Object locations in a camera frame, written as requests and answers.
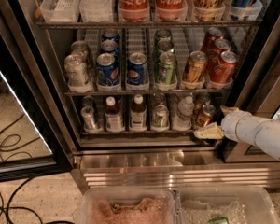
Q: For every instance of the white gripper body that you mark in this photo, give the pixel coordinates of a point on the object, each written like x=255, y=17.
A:
x=235, y=125

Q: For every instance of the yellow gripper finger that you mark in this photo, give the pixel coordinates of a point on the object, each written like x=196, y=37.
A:
x=211, y=131
x=227, y=110

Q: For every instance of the orange can bottom front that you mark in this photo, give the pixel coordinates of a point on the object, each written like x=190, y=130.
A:
x=205, y=116

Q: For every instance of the orange can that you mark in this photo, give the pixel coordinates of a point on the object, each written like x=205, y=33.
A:
x=201, y=99
x=205, y=116

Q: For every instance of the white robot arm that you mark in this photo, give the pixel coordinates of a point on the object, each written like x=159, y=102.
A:
x=267, y=137

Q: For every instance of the orange can bottom back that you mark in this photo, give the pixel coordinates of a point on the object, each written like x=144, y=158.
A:
x=201, y=99

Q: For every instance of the red coke can front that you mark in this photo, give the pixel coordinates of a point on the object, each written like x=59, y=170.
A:
x=225, y=67

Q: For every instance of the red coke can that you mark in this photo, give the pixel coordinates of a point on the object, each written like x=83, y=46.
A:
x=225, y=67
x=211, y=35
x=215, y=49

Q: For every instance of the green can bottom front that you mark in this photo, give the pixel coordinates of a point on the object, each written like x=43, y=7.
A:
x=160, y=118

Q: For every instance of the orange can middle shelf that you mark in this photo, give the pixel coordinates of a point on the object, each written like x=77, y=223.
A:
x=194, y=68

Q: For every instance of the green can bottom back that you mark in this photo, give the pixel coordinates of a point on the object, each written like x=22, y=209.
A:
x=158, y=99

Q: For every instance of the green can middle front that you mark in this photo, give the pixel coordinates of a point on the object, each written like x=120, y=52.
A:
x=165, y=70

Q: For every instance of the red coke can back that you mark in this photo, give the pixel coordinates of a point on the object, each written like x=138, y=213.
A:
x=211, y=35

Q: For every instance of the green can in bin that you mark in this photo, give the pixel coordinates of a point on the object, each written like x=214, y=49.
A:
x=218, y=220

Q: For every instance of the stainless steel fridge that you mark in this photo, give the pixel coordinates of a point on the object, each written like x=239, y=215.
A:
x=153, y=158

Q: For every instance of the blue pepsi can single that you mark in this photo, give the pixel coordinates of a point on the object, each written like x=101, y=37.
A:
x=137, y=71

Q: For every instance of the green can middle back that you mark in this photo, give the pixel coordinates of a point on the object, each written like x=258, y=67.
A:
x=162, y=34

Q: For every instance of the gold can top shelf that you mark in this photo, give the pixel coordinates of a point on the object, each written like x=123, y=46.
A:
x=207, y=10

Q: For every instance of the blue can top shelf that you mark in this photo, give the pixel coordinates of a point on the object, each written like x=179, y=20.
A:
x=243, y=10

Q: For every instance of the blue pepsi can front left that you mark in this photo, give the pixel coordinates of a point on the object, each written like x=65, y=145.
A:
x=107, y=72

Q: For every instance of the blue pepsi can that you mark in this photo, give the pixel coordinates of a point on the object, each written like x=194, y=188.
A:
x=110, y=34
x=111, y=47
x=107, y=72

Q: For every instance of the silver can bottom front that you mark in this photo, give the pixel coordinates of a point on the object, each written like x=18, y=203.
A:
x=91, y=121

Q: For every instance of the silver can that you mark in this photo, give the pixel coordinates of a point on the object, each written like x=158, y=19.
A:
x=87, y=100
x=91, y=121

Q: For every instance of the silver can bottom back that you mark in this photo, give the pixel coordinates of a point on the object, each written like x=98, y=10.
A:
x=87, y=100

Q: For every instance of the blue pepsi can middle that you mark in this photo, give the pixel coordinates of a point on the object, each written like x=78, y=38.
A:
x=111, y=47

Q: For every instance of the blue pepsi can back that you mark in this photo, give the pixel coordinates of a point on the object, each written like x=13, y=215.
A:
x=110, y=34

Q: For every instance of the white can middle front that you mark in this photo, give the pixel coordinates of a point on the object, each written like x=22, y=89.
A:
x=76, y=70

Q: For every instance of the white can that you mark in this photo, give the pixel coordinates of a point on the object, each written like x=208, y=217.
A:
x=81, y=48
x=76, y=70

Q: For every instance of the white can middle back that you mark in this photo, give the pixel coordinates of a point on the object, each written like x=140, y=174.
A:
x=81, y=48

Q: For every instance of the white bottle top shelf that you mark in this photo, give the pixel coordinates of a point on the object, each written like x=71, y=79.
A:
x=96, y=10

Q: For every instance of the fridge glass door left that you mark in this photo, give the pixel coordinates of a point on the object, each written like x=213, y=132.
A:
x=31, y=142

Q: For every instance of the clear water bottle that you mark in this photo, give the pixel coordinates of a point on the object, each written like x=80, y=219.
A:
x=183, y=114

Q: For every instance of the clear plastic bin right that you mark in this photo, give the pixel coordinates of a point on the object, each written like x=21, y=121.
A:
x=239, y=204

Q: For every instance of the clear plastic bin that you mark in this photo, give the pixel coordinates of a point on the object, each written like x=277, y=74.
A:
x=239, y=204
x=128, y=205

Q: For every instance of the brown tea bottle right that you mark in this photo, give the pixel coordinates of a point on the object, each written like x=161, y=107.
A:
x=138, y=114

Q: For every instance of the brown tea bottle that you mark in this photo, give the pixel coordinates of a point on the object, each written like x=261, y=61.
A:
x=138, y=114
x=113, y=115

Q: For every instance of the brown tea bottle left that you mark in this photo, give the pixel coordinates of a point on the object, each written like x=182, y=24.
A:
x=113, y=115

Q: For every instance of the coca cola bottle right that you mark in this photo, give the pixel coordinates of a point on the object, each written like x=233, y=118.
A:
x=168, y=10

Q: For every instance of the coca cola bottle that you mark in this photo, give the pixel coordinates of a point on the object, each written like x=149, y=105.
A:
x=168, y=10
x=133, y=10

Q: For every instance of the clear plastic bin left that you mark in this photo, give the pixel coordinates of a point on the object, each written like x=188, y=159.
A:
x=128, y=205

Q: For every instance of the coca cola bottle left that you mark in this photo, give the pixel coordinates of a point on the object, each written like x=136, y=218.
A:
x=133, y=10

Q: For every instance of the empty clear tray top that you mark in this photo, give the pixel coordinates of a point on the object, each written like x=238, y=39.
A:
x=60, y=10

